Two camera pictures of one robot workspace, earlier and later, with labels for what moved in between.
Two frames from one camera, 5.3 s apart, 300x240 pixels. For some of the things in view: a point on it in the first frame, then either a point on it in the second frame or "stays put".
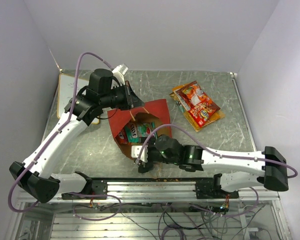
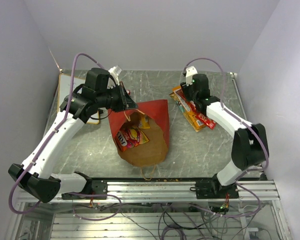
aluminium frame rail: (164, 192) stays put
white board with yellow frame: (66, 90) stays put
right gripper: (148, 165) -> (186, 89)
